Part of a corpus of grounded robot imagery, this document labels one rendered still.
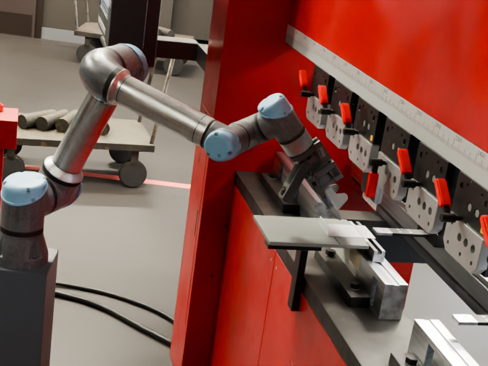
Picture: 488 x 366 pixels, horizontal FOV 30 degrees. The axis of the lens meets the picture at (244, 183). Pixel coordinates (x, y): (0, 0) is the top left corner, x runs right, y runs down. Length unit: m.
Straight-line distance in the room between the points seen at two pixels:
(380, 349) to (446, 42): 0.69
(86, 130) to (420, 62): 0.92
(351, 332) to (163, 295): 2.14
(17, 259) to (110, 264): 1.99
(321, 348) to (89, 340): 1.68
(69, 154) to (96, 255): 2.08
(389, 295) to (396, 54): 0.57
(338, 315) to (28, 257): 0.84
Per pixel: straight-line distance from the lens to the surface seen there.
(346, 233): 2.34
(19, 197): 2.41
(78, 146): 2.45
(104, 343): 3.72
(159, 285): 4.25
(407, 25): 2.13
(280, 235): 2.26
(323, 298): 2.26
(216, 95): 3.05
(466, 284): 2.37
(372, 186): 2.15
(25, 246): 2.45
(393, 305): 2.20
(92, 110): 2.40
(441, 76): 1.94
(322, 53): 2.67
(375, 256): 2.28
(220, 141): 2.08
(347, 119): 2.34
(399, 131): 2.11
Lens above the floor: 1.81
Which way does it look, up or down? 18 degrees down
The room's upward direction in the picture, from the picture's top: 8 degrees clockwise
